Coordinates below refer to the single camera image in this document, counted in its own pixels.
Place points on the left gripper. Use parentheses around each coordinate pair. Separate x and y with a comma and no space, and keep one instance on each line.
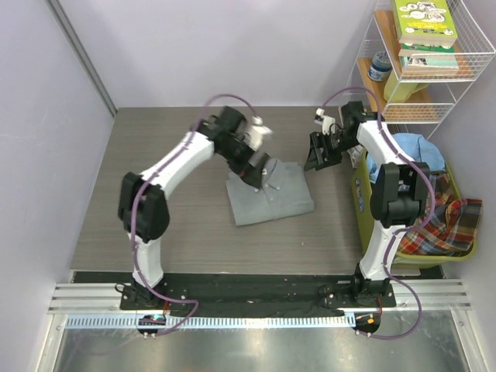
(247,172)

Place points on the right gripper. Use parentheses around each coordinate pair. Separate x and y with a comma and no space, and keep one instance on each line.
(315,160)

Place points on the grey long sleeve shirt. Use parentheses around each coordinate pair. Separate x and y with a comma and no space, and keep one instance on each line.
(284,193)

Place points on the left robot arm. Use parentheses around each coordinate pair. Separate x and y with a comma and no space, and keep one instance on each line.
(143,201)

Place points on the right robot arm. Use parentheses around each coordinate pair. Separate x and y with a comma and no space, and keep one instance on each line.
(398,198)

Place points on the plastic wrapped paper packet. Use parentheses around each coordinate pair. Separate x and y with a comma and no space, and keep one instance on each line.
(355,154)

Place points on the green laundry basket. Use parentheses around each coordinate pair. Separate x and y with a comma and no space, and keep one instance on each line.
(362,190)

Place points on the light blue shirt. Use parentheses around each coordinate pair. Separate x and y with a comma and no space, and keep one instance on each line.
(413,146)

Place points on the yellow green cloth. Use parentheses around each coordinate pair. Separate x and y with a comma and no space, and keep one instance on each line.
(399,92)

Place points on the small blue white jar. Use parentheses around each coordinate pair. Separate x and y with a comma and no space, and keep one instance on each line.
(380,67)

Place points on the lower stacked book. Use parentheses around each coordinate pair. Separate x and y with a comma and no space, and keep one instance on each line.
(428,57)

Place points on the plaid shirt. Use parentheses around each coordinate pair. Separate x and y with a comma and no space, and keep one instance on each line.
(452,231)

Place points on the green book on top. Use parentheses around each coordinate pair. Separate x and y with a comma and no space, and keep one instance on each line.
(424,22)

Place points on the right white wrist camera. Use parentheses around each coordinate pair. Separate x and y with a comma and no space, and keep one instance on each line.
(326,122)

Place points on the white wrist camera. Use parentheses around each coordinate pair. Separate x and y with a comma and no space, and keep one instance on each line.
(257,133)
(326,122)

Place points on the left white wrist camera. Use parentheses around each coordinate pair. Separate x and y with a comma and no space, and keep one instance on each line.
(257,133)

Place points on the white wire shelf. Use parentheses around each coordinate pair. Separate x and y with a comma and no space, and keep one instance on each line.
(430,106)

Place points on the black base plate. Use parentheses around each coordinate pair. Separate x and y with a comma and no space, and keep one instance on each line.
(193,299)

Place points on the aluminium rail frame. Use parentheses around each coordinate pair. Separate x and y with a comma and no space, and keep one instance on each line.
(431,328)

